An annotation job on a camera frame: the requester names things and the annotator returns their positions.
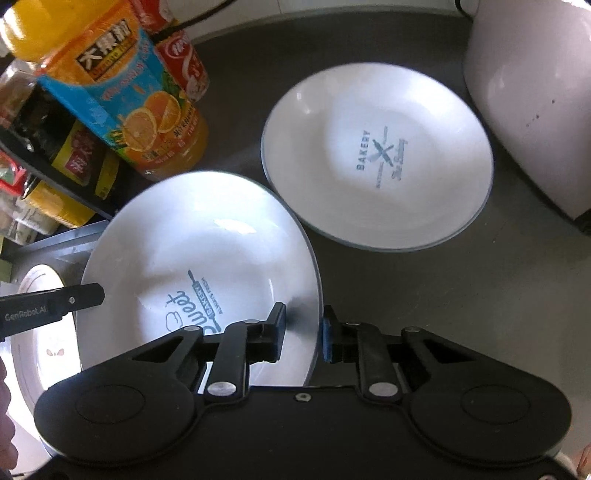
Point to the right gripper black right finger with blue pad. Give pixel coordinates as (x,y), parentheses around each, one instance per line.
(364,346)

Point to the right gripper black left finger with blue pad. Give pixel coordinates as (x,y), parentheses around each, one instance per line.
(242,344)

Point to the white plate Sweet print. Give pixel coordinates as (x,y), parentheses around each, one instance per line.
(203,249)

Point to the white plate Bakery print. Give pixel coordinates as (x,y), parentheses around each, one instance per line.
(378,157)

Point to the person's left hand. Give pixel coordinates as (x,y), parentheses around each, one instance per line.
(8,451)

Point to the white plate red marks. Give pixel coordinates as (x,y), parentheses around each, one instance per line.
(45,356)

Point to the black metal spice rack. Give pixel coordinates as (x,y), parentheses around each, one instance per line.
(22,164)

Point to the dark soy sauce bottle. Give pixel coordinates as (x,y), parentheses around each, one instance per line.
(50,131)

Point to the orange juice bottle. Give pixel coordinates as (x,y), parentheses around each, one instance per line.
(99,62)

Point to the red soda can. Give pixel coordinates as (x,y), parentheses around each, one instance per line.
(175,49)

